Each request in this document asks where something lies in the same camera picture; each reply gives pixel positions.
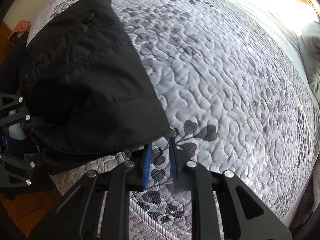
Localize black quilted pants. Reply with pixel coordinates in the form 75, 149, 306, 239
20, 0, 169, 175

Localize purple quilted bedspread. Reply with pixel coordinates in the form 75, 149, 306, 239
29, 0, 319, 226

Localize grey-green folded comforter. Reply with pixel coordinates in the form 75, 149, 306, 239
298, 21, 319, 102

